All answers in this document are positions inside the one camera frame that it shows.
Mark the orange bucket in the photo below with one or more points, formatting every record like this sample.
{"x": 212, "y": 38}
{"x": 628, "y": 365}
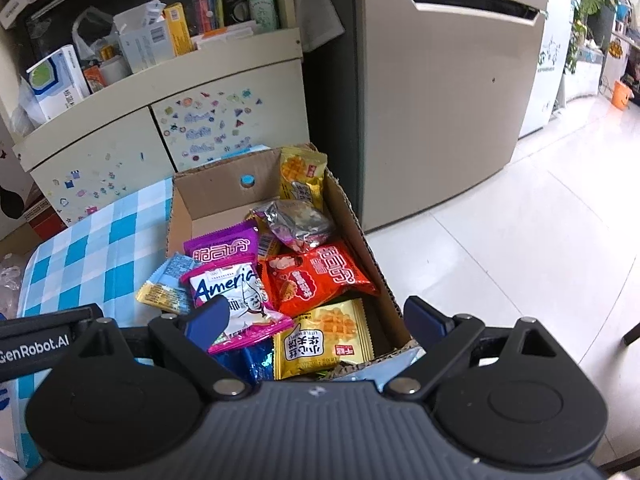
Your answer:
{"x": 621, "y": 96}

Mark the beige refrigerator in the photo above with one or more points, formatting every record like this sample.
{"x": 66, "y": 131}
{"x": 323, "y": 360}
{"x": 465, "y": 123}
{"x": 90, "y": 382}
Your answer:
{"x": 440, "y": 110}

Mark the clear plastic bag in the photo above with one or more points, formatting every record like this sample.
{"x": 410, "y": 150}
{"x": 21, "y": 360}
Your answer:
{"x": 9, "y": 280}

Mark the open white medicine box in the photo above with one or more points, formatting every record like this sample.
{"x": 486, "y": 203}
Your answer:
{"x": 145, "y": 40}

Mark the light blue snack packet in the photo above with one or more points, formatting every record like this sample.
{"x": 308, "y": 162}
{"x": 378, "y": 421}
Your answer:
{"x": 175, "y": 267}

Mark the white blue medicine box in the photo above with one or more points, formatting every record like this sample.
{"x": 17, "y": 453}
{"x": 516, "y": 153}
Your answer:
{"x": 55, "y": 85}

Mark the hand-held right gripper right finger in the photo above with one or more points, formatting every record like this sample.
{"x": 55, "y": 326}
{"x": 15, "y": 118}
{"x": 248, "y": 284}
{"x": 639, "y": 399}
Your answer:
{"x": 422, "y": 317}

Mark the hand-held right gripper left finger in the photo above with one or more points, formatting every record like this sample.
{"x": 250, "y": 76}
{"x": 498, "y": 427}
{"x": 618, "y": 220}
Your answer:
{"x": 207, "y": 322}

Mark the white printed appliance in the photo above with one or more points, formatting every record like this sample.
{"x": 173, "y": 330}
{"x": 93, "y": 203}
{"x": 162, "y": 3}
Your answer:
{"x": 542, "y": 85}

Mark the orange packet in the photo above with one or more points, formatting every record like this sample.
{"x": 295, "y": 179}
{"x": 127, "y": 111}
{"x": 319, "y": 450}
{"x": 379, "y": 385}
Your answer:
{"x": 95, "y": 80}

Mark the blue white checkered tablecloth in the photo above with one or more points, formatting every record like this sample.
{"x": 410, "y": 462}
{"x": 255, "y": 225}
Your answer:
{"x": 100, "y": 250}

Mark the green potted plant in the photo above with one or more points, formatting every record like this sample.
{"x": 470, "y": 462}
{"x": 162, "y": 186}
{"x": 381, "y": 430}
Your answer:
{"x": 597, "y": 5}

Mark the yellow box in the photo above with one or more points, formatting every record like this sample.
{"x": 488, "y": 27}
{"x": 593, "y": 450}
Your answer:
{"x": 177, "y": 27}

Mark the red snack packet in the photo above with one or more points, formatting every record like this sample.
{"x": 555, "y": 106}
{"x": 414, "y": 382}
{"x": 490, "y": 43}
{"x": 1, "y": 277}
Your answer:
{"x": 310, "y": 275}

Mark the silver snack packet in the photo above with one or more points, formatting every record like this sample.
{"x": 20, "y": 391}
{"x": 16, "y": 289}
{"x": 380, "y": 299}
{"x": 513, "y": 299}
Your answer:
{"x": 295, "y": 220}

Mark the purple snack packet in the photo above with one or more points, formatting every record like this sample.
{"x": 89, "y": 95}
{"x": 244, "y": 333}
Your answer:
{"x": 225, "y": 247}

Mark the gold yellow snack packet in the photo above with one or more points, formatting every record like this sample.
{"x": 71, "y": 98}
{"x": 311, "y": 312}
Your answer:
{"x": 160, "y": 297}

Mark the pink white snack packet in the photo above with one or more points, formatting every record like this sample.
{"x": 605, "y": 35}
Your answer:
{"x": 235, "y": 295}

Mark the pack of coloured pens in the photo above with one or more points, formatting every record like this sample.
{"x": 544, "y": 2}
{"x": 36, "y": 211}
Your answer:
{"x": 207, "y": 7}

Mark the white plastic bag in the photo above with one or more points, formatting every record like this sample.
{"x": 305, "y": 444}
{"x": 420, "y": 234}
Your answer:
{"x": 90, "y": 30}

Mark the red-brown carton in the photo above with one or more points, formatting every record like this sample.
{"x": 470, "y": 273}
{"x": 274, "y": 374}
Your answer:
{"x": 42, "y": 217}

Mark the dark furniture leg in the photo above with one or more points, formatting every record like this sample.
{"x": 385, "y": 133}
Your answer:
{"x": 632, "y": 332}

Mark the yellow waffle snack packet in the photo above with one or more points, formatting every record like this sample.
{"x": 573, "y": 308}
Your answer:
{"x": 325, "y": 340}
{"x": 300, "y": 175}

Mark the cream cabinet with stickers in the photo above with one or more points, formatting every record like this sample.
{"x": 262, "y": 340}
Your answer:
{"x": 100, "y": 160}

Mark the white hanging cloth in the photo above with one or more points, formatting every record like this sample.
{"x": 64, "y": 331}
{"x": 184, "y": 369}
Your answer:
{"x": 320, "y": 5}

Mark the green label container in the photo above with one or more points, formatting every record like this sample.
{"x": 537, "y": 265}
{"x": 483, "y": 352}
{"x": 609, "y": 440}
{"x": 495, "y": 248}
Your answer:
{"x": 261, "y": 10}

